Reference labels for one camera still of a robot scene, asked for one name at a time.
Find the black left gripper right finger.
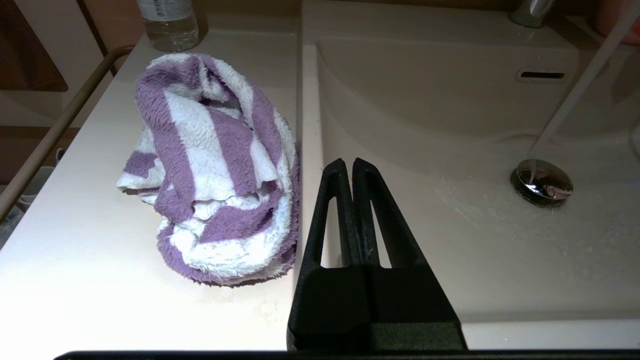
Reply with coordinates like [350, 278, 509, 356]
[351, 158, 468, 351]

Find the purple white striped towel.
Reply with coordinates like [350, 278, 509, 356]
[116, 52, 301, 287]

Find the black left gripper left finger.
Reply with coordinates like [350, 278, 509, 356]
[287, 159, 372, 351]

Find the chrome sink faucet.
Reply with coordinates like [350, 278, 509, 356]
[510, 0, 556, 28]

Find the beige counter side rail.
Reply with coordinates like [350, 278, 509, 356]
[0, 45, 135, 221]

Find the clear plastic bottle without cap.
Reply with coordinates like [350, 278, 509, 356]
[136, 0, 200, 52]

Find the white sink basin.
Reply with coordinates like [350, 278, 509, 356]
[300, 0, 640, 351]

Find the chrome drain stopper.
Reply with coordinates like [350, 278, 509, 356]
[510, 159, 574, 207]

